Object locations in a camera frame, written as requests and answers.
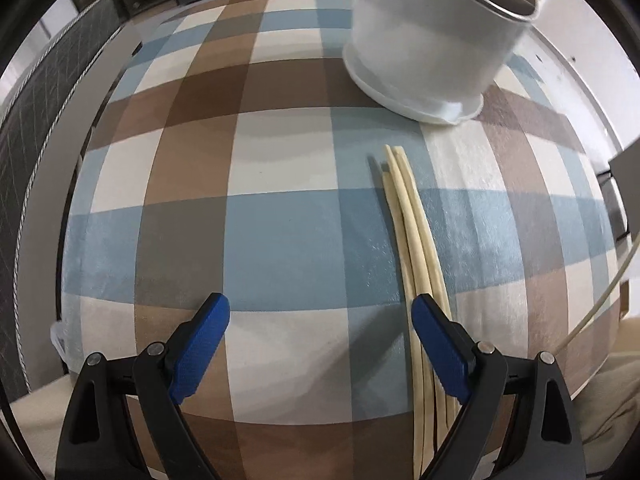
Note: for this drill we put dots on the white grey utensil holder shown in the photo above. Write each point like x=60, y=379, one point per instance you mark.
x=425, y=45

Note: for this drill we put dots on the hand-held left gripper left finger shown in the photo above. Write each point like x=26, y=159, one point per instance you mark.
x=200, y=345

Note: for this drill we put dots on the dark grey quilted mattress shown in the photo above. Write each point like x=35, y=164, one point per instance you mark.
x=30, y=135

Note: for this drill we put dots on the beige cloth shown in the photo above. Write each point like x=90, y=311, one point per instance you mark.
x=620, y=400

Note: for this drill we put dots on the checkered tablecloth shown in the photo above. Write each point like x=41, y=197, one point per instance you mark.
x=250, y=235

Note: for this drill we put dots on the clear plastic bag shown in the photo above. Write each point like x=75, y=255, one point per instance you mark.
x=57, y=340

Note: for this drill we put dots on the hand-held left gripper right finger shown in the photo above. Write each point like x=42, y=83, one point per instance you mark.
x=440, y=345

